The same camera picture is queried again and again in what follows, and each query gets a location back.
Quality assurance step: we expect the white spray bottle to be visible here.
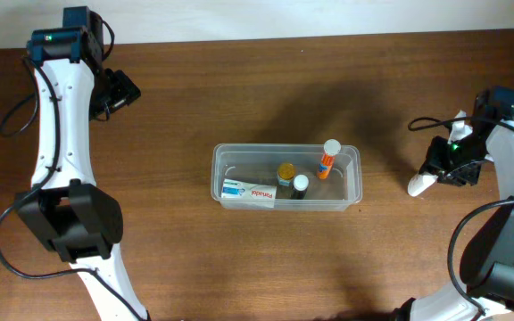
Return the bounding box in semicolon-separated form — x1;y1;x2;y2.
407;172;438;197

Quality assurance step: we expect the orange tube white cap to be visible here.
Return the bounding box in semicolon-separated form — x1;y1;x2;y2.
317;139;342;180

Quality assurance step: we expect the dark brown syrup bottle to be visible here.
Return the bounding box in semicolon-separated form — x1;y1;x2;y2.
290;174;310;200

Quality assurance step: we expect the white Panadol medicine box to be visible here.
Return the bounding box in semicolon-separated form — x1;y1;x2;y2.
220;178;277;209

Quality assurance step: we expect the gold lid balm jar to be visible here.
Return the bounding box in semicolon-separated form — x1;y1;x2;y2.
277;162;296;186

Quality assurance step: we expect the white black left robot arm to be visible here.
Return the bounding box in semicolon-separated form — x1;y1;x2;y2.
12;6;150;320

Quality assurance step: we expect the clear plastic container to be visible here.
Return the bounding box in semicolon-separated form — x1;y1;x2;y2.
211;144;362;211

